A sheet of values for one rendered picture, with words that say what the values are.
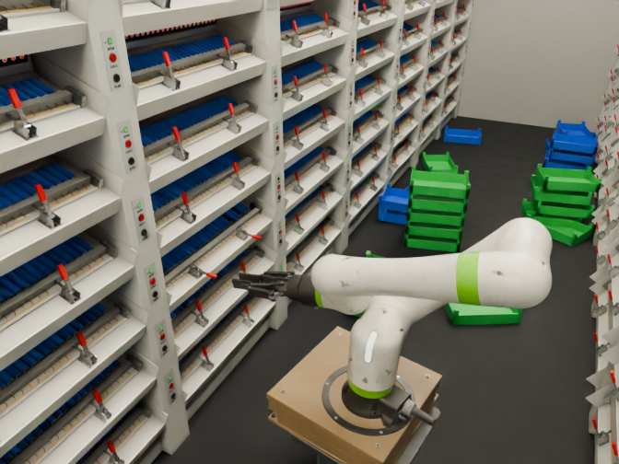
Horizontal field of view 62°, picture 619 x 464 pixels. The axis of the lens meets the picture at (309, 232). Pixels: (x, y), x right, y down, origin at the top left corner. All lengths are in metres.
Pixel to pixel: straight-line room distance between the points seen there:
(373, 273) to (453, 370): 1.04
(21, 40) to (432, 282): 0.93
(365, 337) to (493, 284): 0.35
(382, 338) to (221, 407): 0.86
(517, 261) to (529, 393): 1.10
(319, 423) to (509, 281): 0.62
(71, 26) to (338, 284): 0.78
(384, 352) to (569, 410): 1.02
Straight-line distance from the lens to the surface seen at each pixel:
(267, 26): 1.77
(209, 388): 2.01
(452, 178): 2.93
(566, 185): 3.26
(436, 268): 1.15
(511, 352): 2.32
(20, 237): 1.19
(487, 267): 1.12
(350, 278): 1.21
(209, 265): 1.71
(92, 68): 1.23
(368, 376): 1.34
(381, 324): 1.33
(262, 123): 1.80
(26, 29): 1.13
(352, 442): 1.39
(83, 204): 1.28
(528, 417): 2.08
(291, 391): 1.48
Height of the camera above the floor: 1.45
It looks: 29 degrees down
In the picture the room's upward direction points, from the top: straight up
